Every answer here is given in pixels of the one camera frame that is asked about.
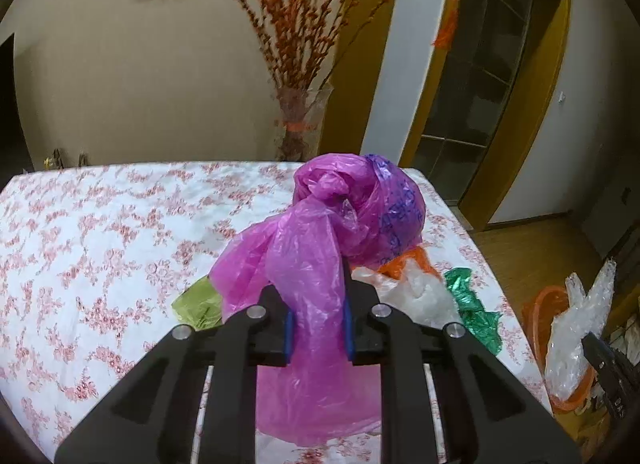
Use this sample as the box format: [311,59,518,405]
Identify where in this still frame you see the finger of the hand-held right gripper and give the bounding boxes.
[581,332,640,419]

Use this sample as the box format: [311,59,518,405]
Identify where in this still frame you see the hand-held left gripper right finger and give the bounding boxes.
[343,261,582,464]

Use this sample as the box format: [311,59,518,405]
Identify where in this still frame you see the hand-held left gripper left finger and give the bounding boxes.
[55,285,294,464]

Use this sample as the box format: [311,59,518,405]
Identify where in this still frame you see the white plastic bag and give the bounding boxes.
[350,264,463,327]

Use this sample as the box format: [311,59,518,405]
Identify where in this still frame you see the orange plastic waste basket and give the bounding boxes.
[521,284,598,415]

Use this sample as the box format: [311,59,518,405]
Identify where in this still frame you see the pink plastic bag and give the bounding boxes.
[207,204,388,447]

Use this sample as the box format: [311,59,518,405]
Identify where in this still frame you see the orange plastic bag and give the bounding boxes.
[375,248,443,282]

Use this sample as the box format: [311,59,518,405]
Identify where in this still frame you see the yellow-green wrapper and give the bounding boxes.
[171,276,223,331]

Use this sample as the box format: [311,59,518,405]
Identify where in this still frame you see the green foil wrapper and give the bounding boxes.
[444,267,502,356]

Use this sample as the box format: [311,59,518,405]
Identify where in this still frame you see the pink bag with purple print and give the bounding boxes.
[292,153,427,270]

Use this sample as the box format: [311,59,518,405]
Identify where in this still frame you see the floral tablecloth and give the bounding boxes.
[0,160,553,464]

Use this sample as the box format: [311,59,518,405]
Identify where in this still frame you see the glass vase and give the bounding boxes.
[274,84,335,162]

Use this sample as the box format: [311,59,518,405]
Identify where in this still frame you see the wooden doorway trim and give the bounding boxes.
[317,0,406,162]

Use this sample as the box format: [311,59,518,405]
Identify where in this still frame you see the red blossom branches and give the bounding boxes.
[192,0,451,95]

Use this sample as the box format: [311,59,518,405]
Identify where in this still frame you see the wooden framed glass door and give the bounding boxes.
[400,0,573,232]

